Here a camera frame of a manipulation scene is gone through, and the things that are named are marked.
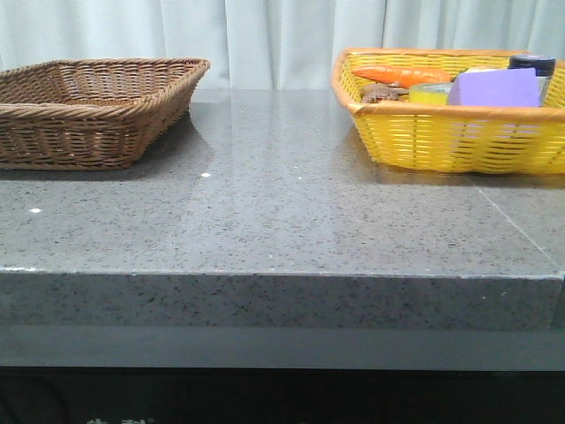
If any dark blue capped bottle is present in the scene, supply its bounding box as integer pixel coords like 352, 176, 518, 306
508, 53, 556, 106

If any yellow wicker basket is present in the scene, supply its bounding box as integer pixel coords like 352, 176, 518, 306
331, 48, 564, 175

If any yellow tape roll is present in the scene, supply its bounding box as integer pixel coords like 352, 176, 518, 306
408, 82, 453, 105

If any white curtain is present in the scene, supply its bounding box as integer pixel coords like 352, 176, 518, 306
1, 1, 564, 90

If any orange toy carrot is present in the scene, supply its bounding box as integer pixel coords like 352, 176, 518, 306
351, 64, 452, 88

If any brown toy piece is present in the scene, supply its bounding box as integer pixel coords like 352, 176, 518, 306
360, 83, 409, 103

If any brown wicker basket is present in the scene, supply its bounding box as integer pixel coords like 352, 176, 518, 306
1, 57, 210, 170

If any purple foam block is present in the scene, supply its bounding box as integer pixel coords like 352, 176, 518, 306
447, 68, 539, 108

